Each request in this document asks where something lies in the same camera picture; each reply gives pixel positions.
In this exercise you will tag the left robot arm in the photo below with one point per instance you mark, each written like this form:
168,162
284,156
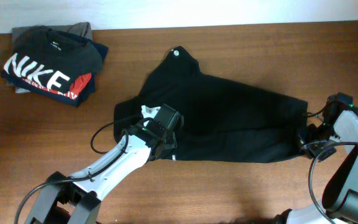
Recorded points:
77,198

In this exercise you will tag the black Nike folded shirt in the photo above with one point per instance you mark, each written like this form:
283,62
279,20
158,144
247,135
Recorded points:
54,62

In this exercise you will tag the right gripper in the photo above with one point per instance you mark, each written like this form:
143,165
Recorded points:
325,154

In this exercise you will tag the red folded shirt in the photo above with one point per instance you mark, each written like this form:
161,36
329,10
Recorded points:
75,89

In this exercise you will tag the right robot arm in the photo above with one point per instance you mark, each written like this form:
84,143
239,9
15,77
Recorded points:
339,127

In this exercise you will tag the black t-shirt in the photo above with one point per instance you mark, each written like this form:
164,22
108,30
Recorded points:
224,120

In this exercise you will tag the navy folded shirt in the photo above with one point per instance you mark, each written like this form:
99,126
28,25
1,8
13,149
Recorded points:
56,64

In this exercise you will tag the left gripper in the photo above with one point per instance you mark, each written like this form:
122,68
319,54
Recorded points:
171,140

